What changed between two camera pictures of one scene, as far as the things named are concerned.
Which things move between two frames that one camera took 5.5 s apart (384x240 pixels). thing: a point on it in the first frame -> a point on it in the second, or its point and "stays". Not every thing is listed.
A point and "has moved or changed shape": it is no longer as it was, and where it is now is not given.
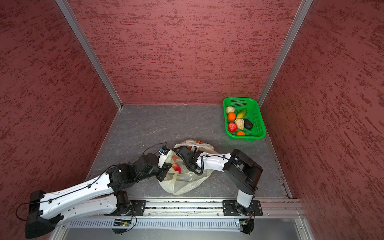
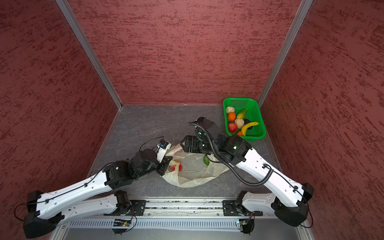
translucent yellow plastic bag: (175, 184) has moved or changed shape
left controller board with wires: (121, 222) stays
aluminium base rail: (273, 207) stays
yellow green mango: (242, 114) stays
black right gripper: (187, 163) -> (195, 148)
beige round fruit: (240, 123) stays
